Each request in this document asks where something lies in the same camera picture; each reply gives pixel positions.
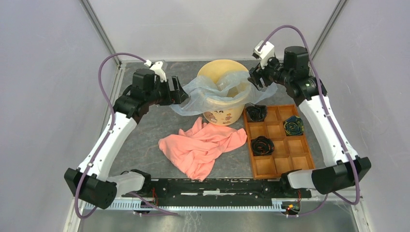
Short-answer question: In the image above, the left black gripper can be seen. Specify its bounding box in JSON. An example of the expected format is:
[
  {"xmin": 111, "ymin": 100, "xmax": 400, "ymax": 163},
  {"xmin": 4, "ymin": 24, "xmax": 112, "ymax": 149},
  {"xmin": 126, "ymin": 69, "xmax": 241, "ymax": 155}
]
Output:
[{"xmin": 146, "ymin": 75, "xmax": 189, "ymax": 106}]

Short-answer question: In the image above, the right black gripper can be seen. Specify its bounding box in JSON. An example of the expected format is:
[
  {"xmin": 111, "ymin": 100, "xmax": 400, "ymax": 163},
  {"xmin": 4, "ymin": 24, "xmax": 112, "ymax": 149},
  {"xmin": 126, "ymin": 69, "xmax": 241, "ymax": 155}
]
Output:
[{"xmin": 248, "ymin": 53, "xmax": 293, "ymax": 91}]

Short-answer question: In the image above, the blue plastic trash bag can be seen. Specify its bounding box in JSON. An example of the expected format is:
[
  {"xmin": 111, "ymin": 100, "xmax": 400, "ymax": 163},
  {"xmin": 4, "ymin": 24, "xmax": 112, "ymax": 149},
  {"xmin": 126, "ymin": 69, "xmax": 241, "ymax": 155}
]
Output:
[{"xmin": 170, "ymin": 72, "xmax": 278, "ymax": 116}]

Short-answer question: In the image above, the yellow trash bin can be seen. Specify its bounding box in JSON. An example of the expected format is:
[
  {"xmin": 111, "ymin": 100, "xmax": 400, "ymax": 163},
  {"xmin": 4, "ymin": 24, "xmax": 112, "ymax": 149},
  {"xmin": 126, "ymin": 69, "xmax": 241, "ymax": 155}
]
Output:
[{"xmin": 197, "ymin": 59, "xmax": 248, "ymax": 126}]

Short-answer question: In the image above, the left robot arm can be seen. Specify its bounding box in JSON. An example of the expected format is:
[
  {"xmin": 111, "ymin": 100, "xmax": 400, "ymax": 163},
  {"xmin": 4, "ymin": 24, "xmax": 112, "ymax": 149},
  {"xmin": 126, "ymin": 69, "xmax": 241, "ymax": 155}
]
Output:
[{"xmin": 64, "ymin": 69, "xmax": 188, "ymax": 209}]

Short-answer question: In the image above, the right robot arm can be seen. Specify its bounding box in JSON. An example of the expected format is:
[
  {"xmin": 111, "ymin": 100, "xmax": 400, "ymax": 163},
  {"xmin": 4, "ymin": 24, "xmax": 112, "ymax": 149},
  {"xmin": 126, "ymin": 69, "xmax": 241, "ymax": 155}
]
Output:
[{"xmin": 249, "ymin": 45, "xmax": 371, "ymax": 197}]

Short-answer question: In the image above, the black rolled sock top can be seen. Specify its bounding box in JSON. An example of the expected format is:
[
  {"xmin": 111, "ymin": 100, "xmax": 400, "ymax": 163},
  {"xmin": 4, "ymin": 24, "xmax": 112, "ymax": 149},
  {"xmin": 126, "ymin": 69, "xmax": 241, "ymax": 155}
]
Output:
[{"xmin": 245, "ymin": 105, "xmax": 267, "ymax": 122}]

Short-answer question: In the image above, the pink cloth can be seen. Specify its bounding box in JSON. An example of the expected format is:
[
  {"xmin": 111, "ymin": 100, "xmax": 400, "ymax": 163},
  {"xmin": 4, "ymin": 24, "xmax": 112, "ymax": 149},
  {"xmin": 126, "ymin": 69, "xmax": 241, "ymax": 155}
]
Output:
[{"xmin": 158, "ymin": 117, "xmax": 248, "ymax": 181}]

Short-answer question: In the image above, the orange compartment tray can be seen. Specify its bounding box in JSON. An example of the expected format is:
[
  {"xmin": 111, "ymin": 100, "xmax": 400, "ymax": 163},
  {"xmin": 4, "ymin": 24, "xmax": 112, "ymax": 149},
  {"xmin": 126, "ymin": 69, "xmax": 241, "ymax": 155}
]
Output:
[{"xmin": 243, "ymin": 104, "xmax": 315, "ymax": 180}]

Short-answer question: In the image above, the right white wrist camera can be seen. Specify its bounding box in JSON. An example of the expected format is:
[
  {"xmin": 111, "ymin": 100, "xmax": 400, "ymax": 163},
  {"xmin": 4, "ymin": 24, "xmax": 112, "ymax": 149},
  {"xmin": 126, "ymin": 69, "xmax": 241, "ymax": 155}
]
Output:
[{"xmin": 252, "ymin": 41, "xmax": 275, "ymax": 69}]

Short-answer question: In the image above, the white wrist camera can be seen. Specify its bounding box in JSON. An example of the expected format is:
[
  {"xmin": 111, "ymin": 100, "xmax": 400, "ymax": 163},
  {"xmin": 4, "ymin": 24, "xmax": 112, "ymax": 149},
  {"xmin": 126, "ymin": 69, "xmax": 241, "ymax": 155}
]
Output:
[
  {"xmin": 144, "ymin": 59, "xmax": 167, "ymax": 83},
  {"xmin": 252, "ymin": 41, "xmax": 275, "ymax": 69}
]

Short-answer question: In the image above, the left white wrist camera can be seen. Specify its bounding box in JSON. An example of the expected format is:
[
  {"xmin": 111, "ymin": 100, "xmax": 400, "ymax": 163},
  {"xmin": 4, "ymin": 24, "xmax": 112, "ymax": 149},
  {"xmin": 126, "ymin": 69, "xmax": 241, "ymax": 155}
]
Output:
[{"xmin": 144, "ymin": 59, "xmax": 167, "ymax": 83}]

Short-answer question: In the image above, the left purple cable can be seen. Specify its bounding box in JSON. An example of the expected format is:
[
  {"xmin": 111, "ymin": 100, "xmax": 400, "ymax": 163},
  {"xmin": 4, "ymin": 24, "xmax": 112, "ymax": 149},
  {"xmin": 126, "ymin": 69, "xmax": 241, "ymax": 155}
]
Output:
[{"xmin": 73, "ymin": 52, "xmax": 148, "ymax": 219}]

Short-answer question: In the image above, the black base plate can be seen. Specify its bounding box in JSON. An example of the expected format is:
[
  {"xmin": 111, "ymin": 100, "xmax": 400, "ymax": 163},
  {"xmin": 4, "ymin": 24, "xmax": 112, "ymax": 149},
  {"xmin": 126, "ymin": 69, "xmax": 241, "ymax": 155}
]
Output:
[{"xmin": 137, "ymin": 178, "xmax": 312, "ymax": 206}]

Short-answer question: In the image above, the aluminium frame rail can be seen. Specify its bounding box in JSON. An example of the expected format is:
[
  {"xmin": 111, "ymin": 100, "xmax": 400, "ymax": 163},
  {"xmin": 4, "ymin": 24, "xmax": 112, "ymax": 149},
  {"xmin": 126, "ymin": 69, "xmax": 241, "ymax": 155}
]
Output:
[{"xmin": 73, "ymin": 178, "xmax": 364, "ymax": 212}]

